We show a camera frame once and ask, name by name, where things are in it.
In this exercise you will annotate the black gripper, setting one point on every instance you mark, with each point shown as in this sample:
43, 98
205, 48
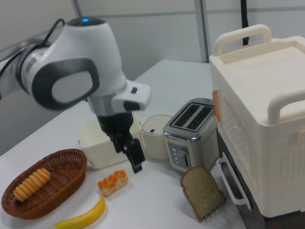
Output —
114, 125

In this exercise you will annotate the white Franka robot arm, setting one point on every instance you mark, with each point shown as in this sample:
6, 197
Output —
78, 47

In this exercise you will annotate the small cream lidded bin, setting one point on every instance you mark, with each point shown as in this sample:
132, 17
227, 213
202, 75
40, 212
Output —
155, 140

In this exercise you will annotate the open cream plastic container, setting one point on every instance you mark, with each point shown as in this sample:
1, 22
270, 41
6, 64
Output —
97, 149

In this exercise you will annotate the orange glazed bread loaf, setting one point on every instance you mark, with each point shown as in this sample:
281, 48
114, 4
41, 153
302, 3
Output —
113, 182

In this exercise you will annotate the silver two-slot toaster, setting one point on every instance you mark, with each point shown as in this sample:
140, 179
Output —
181, 143

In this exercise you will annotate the brown wicker basket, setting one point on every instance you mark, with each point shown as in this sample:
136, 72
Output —
64, 181

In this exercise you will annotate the yellow banana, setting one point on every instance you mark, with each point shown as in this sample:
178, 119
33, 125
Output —
88, 214

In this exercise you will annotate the brown bread slice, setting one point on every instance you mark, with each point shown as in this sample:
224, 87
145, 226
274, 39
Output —
199, 190

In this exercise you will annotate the striped orange bread roll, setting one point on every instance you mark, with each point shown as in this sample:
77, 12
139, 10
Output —
32, 184

